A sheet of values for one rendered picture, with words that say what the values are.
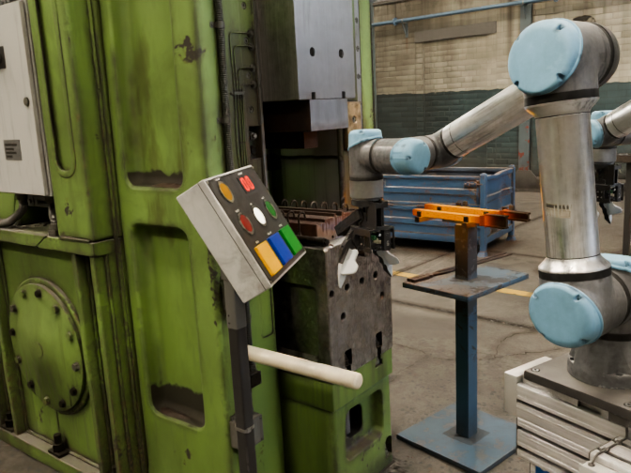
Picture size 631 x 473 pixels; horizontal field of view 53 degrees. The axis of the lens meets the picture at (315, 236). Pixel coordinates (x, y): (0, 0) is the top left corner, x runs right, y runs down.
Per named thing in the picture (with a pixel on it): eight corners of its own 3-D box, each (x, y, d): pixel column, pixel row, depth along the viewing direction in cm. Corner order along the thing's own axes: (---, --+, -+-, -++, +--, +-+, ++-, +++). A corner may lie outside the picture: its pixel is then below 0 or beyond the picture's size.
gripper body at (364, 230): (369, 256, 140) (367, 203, 138) (346, 251, 147) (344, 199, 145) (395, 251, 144) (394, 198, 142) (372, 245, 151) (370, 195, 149)
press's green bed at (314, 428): (395, 463, 243) (392, 346, 233) (338, 514, 214) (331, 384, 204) (284, 424, 276) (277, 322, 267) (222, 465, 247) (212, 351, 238)
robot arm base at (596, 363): (670, 373, 119) (673, 324, 117) (624, 397, 111) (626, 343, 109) (596, 351, 132) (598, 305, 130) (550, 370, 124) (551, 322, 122)
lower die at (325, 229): (352, 233, 217) (351, 208, 215) (316, 245, 201) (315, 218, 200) (261, 224, 242) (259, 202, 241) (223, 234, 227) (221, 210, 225)
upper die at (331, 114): (348, 128, 210) (346, 98, 208) (311, 131, 194) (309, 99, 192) (254, 129, 235) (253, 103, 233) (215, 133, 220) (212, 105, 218)
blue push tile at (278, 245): (293, 256, 160) (277, 231, 159) (286, 264, 153) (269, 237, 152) (287, 260, 160) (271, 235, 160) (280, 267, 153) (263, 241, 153)
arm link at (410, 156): (442, 135, 134) (402, 135, 142) (407, 139, 127) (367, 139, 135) (442, 172, 136) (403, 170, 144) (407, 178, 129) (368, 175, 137)
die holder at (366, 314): (392, 346, 233) (390, 226, 224) (332, 385, 204) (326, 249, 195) (277, 322, 267) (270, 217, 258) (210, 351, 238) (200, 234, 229)
